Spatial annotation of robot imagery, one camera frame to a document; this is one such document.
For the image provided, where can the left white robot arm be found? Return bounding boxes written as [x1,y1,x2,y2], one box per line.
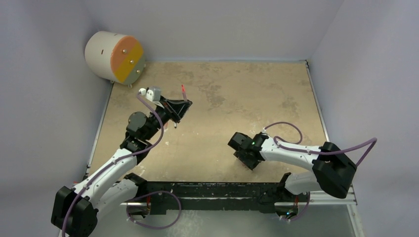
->
[51,96,193,237]

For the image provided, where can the purple pen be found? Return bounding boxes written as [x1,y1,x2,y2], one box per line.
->
[181,84,187,101]

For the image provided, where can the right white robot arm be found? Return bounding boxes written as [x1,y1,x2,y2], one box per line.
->
[228,132,357,201]

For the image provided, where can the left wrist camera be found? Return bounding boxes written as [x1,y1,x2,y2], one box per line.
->
[138,86,162,107]

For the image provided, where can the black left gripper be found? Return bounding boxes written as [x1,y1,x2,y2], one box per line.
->
[144,95,191,140]

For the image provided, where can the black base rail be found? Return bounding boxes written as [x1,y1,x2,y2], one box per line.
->
[124,173,310,216]

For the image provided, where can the round mini drawer cabinet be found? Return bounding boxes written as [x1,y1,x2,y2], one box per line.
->
[84,31,146,88]

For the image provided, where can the aluminium frame rail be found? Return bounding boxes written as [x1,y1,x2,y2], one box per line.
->
[309,185,357,205]

